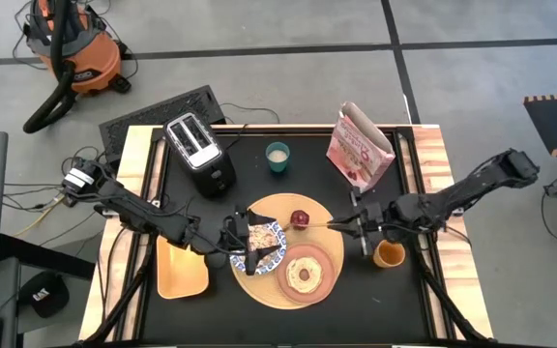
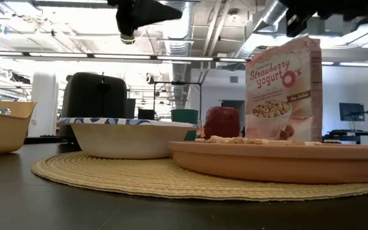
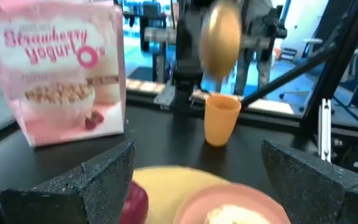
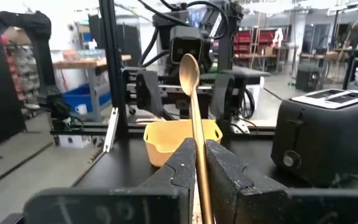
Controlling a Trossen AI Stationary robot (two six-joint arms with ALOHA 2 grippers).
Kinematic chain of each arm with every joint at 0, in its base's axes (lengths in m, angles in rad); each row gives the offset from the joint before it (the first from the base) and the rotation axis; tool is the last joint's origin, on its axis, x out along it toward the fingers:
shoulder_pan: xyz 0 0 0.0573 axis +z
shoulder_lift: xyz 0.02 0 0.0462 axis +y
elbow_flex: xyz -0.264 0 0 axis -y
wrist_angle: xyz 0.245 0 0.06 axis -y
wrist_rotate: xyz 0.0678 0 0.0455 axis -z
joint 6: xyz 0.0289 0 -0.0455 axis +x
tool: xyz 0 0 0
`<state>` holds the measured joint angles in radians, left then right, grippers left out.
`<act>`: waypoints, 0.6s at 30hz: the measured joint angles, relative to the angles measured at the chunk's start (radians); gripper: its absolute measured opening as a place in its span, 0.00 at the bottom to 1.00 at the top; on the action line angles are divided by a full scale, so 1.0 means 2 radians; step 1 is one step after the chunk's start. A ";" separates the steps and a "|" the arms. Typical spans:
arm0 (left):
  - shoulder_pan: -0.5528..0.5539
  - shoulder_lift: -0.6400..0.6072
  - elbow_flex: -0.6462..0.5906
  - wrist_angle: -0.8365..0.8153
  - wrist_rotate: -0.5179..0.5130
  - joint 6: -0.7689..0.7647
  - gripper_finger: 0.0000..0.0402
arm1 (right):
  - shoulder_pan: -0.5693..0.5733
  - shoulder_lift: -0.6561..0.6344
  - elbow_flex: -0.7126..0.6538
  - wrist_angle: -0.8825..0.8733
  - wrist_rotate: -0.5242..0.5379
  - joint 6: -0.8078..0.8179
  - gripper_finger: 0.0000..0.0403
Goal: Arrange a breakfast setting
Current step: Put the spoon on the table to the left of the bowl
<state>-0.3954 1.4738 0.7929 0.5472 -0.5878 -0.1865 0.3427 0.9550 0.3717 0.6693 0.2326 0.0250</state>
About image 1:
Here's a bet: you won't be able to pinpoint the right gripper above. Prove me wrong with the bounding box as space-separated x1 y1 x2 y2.
327 186 398 258

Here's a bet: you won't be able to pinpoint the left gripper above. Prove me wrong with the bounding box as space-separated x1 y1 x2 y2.
220 206 283 277

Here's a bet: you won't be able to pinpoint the blue patterned paper bowl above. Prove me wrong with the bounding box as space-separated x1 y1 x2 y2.
229 215 289 276

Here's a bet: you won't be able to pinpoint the red apple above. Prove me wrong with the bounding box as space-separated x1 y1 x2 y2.
289 209 311 232

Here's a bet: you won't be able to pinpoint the bagel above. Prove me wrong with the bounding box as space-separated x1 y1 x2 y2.
284 255 325 296

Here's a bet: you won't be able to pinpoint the pink cereal box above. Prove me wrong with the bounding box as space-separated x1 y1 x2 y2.
325 101 396 195

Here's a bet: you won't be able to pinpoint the cereal flakes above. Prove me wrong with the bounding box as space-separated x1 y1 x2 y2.
253 223 280 252

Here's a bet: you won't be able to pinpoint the round wooden board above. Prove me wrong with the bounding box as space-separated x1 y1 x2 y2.
229 192 345 311

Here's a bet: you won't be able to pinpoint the orange cup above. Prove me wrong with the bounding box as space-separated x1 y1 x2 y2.
372 239 407 270

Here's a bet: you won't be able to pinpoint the terracotta plate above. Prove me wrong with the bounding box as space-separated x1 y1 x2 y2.
276 242 338 306

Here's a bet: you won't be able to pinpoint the green cup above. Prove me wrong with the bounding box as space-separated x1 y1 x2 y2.
265 141 292 174

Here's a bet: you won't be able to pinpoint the yellow plastic tray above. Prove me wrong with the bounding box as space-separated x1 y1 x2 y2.
155 234 211 301

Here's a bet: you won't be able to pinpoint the black toaster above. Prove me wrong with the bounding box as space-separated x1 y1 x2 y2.
162 111 238 199

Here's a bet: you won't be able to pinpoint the black perforated floor mat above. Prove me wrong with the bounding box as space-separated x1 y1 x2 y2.
98 84 227 159

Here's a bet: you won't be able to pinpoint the black cap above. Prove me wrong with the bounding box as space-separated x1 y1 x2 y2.
17 270 72 319

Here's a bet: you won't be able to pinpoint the orange shop vacuum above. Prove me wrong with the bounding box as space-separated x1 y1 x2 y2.
23 0 132 96

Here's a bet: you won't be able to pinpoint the black toaster power cable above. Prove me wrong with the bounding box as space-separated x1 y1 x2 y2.
219 101 281 151

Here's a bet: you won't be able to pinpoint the yellow cable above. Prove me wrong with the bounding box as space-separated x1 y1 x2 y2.
14 195 67 239

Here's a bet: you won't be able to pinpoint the black vacuum hose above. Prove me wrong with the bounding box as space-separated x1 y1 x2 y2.
22 0 85 135

